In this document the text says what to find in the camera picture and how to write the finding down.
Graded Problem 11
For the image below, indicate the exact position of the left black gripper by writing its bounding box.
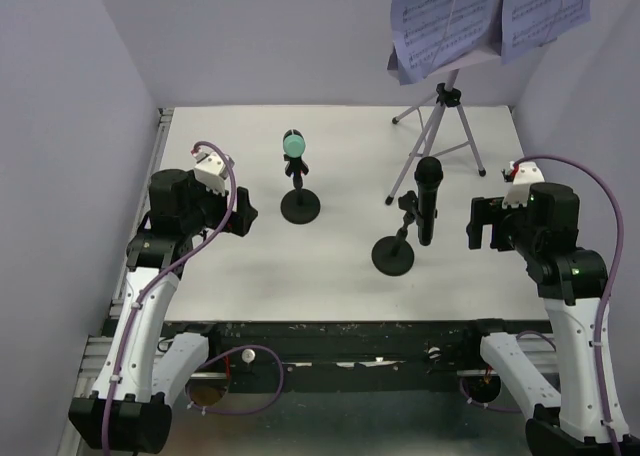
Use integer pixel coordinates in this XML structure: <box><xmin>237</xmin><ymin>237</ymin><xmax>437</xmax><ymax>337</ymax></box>
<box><xmin>182</xmin><ymin>169</ymin><xmax>259</xmax><ymax>236</ymax></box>

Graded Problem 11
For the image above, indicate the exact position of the black microphone stand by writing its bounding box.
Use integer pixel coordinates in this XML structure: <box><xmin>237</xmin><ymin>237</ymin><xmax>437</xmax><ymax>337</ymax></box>
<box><xmin>371</xmin><ymin>190</ymin><xmax>418</xmax><ymax>277</ymax></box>
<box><xmin>280</xmin><ymin>155</ymin><xmax>321</xmax><ymax>225</ymax></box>

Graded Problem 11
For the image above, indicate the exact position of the black microphone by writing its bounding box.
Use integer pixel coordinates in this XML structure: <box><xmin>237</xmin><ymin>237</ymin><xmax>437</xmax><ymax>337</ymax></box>
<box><xmin>414</xmin><ymin>156</ymin><xmax>444</xmax><ymax>246</ymax></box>

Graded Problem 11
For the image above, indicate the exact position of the green toy microphone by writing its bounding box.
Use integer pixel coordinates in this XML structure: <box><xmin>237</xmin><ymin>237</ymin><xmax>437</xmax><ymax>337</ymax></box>
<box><xmin>282</xmin><ymin>129</ymin><xmax>306</xmax><ymax>159</ymax></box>

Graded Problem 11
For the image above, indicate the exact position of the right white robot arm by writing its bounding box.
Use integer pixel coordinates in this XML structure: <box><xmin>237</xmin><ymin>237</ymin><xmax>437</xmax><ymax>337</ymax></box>
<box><xmin>459</xmin><ymin>182</ymin><xmax>639</xmax><ymax>455</ymax></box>

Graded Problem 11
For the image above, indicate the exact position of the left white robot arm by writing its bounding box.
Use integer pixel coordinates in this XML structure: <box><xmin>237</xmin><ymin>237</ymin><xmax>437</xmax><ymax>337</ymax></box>
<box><xmin>68</xmin><ymin>169</ymin><xmax>258</xmax><ymax>455</ymax></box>

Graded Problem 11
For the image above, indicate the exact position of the silver tripod music stand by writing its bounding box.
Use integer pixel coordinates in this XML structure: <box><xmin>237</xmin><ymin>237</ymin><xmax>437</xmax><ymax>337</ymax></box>
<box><xmin>384</xmin><ymin>69</ymin><xmax>487</xmax><ymax>206</ymax></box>

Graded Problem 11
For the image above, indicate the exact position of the left sheet music page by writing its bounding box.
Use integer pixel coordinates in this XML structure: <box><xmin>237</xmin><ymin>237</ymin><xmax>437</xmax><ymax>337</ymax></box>
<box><xmin>388</xmin><ymin>0</ymin><xmax>501</xmax><ymax>85</ymax></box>

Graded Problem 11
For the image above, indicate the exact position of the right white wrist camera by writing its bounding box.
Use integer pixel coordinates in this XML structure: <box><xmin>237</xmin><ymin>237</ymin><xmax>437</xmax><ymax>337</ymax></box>
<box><xmin>502</xmin><ymin>161</ymin><xmax>545</xmax><ymax>209</ymax></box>

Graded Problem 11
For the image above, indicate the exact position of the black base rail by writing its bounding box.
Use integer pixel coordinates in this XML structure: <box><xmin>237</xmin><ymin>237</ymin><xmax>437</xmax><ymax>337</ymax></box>
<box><xmin>161</xmin><ymin>319</ymin><xmax>551</xmax><ymax>394</ymax></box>

